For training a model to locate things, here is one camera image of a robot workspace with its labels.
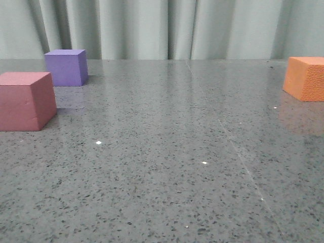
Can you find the orange foam cube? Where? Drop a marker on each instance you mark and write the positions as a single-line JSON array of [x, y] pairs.
[[304, 78]]

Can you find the pale green curtain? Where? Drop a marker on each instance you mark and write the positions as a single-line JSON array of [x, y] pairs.
[[157, 30]]

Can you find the purple foam cube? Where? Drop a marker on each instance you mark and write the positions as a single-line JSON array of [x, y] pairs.
[[68, 67]]

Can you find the red foam cube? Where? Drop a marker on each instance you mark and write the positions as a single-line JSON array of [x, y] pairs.
[[27, 101]]

